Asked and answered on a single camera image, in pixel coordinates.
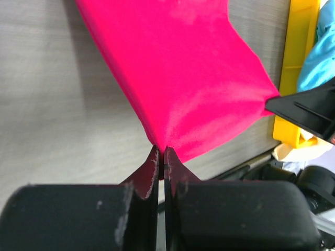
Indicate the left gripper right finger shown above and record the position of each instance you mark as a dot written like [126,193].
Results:
[234,215]

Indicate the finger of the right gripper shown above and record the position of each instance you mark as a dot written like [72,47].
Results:
[311,110]

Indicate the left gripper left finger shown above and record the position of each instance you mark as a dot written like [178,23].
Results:
[85,217]

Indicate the red t shirt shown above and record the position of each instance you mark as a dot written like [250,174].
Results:
[191,79]

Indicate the light blue t shirt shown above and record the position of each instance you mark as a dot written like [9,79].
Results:
[318,67]

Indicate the cream white t shirt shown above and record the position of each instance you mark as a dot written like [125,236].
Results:
[311,147]

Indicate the yellow plastic bin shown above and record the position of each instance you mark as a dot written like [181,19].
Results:
[300,39]

